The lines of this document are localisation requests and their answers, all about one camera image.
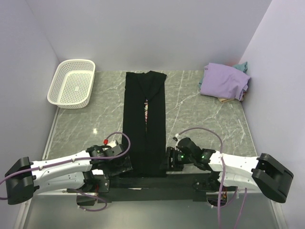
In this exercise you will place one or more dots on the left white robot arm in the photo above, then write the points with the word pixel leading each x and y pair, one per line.
pixel 87 171

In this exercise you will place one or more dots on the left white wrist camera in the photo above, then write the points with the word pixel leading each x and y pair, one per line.
pixel 109 144

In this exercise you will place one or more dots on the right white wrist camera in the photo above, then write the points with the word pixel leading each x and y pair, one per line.
pixel 177 138

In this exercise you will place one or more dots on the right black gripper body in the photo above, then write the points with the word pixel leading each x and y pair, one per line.
pixel 179 158

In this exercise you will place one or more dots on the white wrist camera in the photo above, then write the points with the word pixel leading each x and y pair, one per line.
pixel 109 144
pixel 177 138

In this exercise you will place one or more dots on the white perforated plastic basket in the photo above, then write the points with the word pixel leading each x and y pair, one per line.
pixel 72 84

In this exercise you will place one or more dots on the folded lavender t shirt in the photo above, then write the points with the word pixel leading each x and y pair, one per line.
pixel 222 81

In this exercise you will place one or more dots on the aluminium rail frame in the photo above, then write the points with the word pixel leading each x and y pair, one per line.
pixel 57 210

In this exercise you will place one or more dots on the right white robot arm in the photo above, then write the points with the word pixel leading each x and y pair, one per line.
pixel 263 173

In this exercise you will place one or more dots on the tan folded garment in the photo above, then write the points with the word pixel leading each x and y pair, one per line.
pixel 225 100

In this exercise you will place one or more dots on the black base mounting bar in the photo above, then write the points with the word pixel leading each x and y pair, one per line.
pixel 171 187

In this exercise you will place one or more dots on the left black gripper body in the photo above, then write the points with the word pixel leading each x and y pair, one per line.
pixel 108 170

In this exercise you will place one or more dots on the teal folded garment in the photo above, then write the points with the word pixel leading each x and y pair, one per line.
pixel 242 67

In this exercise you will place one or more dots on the black floral t shirt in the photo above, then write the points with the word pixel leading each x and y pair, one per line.
pixel 144 122

